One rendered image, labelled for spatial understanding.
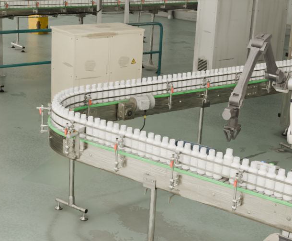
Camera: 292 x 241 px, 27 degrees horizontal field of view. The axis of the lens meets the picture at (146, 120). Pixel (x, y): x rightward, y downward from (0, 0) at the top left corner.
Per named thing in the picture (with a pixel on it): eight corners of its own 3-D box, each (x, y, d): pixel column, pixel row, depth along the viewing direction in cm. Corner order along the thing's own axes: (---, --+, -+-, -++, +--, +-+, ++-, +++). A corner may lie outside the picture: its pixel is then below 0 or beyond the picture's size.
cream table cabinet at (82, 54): (115, 101, 890) (118, 22, 854) (140, 113, 843) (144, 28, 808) (49, 111, 826) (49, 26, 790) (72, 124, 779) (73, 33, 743)
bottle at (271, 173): (267, 195, 353) (271, 169, 348) (262, 191, 358) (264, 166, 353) (276, 194, 355) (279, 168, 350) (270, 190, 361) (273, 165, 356)
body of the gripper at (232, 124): (223, 128, 362) (225, 116, 360) (231, 125, 370) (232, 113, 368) (233, 130, 358) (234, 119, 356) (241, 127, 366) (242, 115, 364)
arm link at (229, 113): (244, 99, 357) (231, 95, 362) (235, 102, 348) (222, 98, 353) (241, 118, 361) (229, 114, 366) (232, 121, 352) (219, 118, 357)
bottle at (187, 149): (191, 169, 385) (193, 145, 380) (182, 169, 385) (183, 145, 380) (189, 166, 391) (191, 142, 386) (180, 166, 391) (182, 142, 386)
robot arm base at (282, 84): (284, 88, 403) (289, 72, 405) (280, 84, 397) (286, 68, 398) (272, 86, 408) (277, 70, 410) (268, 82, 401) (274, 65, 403)
